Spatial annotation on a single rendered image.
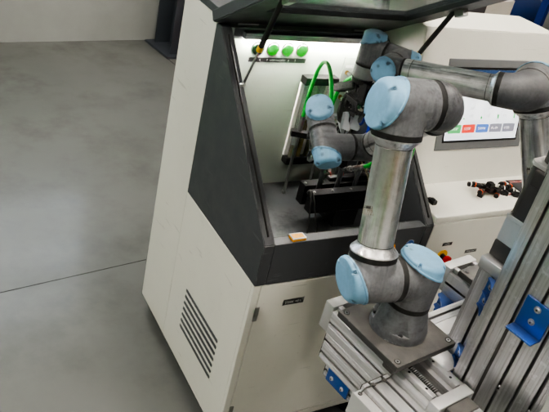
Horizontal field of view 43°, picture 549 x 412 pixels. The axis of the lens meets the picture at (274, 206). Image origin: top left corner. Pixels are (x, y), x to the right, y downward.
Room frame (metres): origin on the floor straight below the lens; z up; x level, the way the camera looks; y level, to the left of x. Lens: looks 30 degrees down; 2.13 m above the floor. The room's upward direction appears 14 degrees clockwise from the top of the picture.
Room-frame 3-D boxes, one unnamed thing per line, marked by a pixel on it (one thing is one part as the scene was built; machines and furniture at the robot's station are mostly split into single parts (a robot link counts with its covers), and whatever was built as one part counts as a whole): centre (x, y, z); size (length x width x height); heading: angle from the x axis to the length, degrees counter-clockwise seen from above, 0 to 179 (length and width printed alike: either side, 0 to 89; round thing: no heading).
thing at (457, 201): (2.47, -0.79, 0.96); 0.70 x 0.22 x 0.03; 125
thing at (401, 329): (1.43, -0.38, 1.09); 0.15 x 0.15 x 0.10
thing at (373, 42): (2.13, -0.18, 1.52); 0.09 x 0.08 x 0.11; 69
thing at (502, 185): (2.49, -0.82, 1.01); 0.23 x 0.11 x 0.06; 125
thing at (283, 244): (1.99, -0.27, 0.87); 0.62 x 0.04 x 0.16; 125
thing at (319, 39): (2.40, 0.02, 1.43); 0.54 x 0.03 x 0.02; 125
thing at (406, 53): (2.08, -0.26, 1.52); 0.11 x 0.11 x 0.08; 69
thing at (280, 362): (1.98, -0.28, 0.44); 0.65 x 0.02 x 0.68; 125
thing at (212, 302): (2.21, -0.12, 0.39); 0.70 x 0.58 x 0.79; 125
